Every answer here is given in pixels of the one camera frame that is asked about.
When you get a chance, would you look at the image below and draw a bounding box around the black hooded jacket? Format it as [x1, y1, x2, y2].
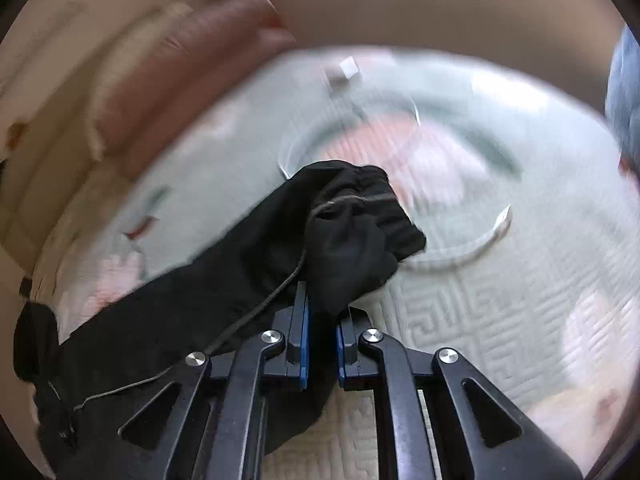
[13, 160, 426, 479]

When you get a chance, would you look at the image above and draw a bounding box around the floral quilted bedspread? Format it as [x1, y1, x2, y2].
[32, 49, 639, 471]

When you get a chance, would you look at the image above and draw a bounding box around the folded pink duvet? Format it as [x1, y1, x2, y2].
[98, 0, 296, 180]

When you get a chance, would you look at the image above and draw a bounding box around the cream lace pillow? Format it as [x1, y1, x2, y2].
[84, 1, 196, 162]

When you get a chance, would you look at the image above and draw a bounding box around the beige padded headboard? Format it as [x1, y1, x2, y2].
[1, 0, 111, 274]

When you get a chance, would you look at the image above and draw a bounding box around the white charging cable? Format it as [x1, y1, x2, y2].
[276, 56, 514, 273]

